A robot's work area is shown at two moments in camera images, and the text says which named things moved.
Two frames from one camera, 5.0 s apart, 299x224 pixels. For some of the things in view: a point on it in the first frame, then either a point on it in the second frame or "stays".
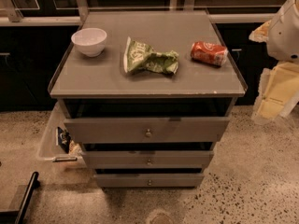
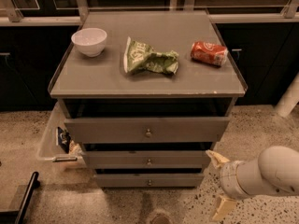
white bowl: [90, 41] stays
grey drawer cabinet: [148, 94] stays
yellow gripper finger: [278, 91] to [222, 209]
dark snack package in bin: [64, 139] stays
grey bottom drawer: [149, 180] stays
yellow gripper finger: [261, 33] to [217, 157]
